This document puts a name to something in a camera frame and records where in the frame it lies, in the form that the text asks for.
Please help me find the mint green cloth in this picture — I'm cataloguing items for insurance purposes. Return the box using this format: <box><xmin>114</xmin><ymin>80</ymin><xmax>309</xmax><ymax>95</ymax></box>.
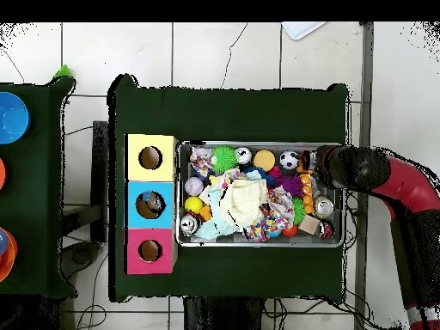
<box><xmin>193</xmin><ymin>169</ymin><xmax>271</xmax><ymax>241</ymax></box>

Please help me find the shallow clear mesh bin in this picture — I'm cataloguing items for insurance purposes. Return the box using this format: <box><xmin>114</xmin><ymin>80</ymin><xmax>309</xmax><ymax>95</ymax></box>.
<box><xmin>175</xmin><ymin>139</ymin><xmax>347</xmax><ymax>248</ymax></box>

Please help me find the wooden box with three holes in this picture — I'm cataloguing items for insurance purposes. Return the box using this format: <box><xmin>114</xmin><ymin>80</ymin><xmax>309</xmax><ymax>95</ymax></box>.
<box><xmin>124</xmin><ymin>133</ymin><xmax>179</xmax><ymax>275</ymax></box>

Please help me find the green spiky ball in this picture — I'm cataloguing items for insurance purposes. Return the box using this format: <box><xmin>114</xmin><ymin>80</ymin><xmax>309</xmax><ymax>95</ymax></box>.
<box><xmin>210</xmin><ymin>145</ymin><xmax>239</xmax><ymax>175</ymax></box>

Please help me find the white baseball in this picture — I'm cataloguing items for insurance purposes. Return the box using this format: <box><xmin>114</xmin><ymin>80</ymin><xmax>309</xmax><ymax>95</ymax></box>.
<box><xmin>184</xmin><ymin>176</ymin><xmax>205</xmax><ymax>198</ymax></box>

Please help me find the yellow ball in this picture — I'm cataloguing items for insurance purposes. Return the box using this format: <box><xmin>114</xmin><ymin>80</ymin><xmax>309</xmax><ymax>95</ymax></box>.
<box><xmin>184</xmin><ymin>196</ymin><xmax>205</xmax><ymax>215</ymax></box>

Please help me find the orange foam ball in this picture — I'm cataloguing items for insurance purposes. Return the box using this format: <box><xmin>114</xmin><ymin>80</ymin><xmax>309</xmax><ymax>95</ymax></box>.
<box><xmin>253</xmin><ymin>149</ymin><xmax>277</xmax><ymax>172</ymax></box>

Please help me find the purple spiky ball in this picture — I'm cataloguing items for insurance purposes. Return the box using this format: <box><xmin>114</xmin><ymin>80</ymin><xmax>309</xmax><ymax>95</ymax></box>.
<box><xmin>274</xmin><ymin>175</ymin><xmax>303</xmax><ymax>198</ymax></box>

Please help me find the black and white soccer ball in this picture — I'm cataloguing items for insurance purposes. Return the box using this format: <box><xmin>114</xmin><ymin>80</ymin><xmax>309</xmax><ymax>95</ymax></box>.
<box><xmin>278</xmin><ymin>150</ymin><xmax>301</xmax><ymax>171</ymax></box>

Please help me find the white tray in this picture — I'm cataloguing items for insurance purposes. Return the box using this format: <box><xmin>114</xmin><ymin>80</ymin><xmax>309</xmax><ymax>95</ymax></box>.
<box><xmin>280</xmin><ymin>21</ymin><xmax>327</xmax><ymax>41</ymax></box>

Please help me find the dark green side tablecloth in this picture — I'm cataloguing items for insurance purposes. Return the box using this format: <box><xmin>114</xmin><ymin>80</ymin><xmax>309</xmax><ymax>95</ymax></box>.
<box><xmin>0</xmin><ymin>76</ymin><xmax>78</xmax><ymax>299</ymax></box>

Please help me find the small green object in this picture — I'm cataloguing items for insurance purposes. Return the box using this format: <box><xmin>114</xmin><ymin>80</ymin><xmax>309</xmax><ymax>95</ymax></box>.
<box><xmin>52</xmin><ymin>64</ymin><xmax>72</xmax><ymax>79</ymax></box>

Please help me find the blue bowl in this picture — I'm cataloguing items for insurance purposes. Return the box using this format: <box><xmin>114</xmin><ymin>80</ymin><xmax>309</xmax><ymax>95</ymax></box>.
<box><xmin>0</xmin><ymin>91</ymin><xmax>32</xmax><ymax>145</ymax></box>

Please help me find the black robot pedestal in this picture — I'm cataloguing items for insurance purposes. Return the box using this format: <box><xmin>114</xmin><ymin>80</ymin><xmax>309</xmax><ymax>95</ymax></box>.
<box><xmin>183</xmin><ymin>296</ymin><xmax>266</xmax><ymax>330</ymax></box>

